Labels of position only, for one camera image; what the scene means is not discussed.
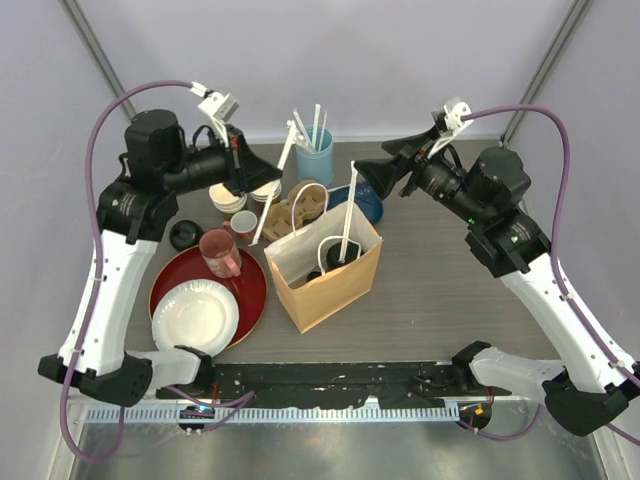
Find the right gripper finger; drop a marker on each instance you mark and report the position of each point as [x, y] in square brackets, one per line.
[382, 175]
[414, 142]

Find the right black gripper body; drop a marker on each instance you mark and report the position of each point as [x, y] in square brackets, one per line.
[437, 176]

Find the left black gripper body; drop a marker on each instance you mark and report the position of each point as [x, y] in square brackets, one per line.
[216, 164]

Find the white straw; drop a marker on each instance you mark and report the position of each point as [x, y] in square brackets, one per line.
[348, 214]
[289, 142]

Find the cardboard cup carrier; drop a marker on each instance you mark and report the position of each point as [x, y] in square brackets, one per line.
[308, 200]
[278, 223]

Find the brown paper bag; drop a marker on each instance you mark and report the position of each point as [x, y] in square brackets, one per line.
[291, 258]

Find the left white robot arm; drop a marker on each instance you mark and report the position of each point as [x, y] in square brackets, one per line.
[129, 218]

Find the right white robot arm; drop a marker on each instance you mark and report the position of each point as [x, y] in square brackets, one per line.
[583, 391]

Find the brown paper cup stack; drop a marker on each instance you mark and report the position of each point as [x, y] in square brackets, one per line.
[260, 196]

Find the blue plastic dish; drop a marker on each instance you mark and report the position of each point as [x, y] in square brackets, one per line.
[365, 198]

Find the green paper cup stack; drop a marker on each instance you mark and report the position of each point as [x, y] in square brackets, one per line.
[226, 202]

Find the blue straw holder cup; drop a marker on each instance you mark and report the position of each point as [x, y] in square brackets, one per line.
[317, 166]

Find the pink glass mug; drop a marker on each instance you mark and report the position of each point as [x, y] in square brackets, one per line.
[221, 254]

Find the red round tray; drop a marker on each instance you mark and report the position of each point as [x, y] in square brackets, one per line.
[249, 289]

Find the white paper plate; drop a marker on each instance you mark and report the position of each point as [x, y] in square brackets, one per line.
[200, 314]

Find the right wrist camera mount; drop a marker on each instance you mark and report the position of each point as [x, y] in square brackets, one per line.
[450, 121]

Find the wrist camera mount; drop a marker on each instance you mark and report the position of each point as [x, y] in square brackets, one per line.
[218, 107]
[450, 121]

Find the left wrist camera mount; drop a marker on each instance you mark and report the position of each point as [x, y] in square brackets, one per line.
[218, 107]

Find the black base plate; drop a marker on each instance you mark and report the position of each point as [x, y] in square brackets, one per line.
[338, 385]

